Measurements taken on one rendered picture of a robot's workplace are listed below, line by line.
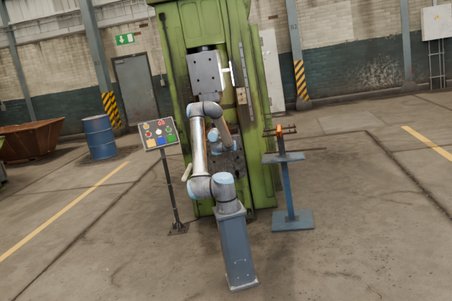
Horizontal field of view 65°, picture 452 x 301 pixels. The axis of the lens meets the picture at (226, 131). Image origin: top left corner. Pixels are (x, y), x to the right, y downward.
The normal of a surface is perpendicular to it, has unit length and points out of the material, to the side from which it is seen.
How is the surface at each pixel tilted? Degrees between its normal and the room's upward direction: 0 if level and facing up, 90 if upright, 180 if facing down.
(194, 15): 90
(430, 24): 90
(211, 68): 90
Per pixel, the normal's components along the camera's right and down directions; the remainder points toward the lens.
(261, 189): -0.06, 0.22
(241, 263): 0.19, 0.18
